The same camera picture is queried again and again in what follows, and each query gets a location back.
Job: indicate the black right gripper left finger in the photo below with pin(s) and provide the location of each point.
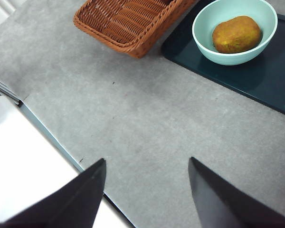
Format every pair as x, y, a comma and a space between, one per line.
69, 206

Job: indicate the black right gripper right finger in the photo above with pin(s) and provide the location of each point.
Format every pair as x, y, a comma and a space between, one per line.
223, 204

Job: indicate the teal ceramic bowl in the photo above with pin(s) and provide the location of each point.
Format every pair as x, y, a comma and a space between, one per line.
206, 31

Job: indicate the black rectangular tray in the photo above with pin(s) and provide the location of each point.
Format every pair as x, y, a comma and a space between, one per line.
251, 78

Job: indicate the brown wicker basket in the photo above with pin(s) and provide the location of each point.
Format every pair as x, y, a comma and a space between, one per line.
128, 21

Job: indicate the grey ribbed metal rail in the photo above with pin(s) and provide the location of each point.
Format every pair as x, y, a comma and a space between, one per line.
2, 89

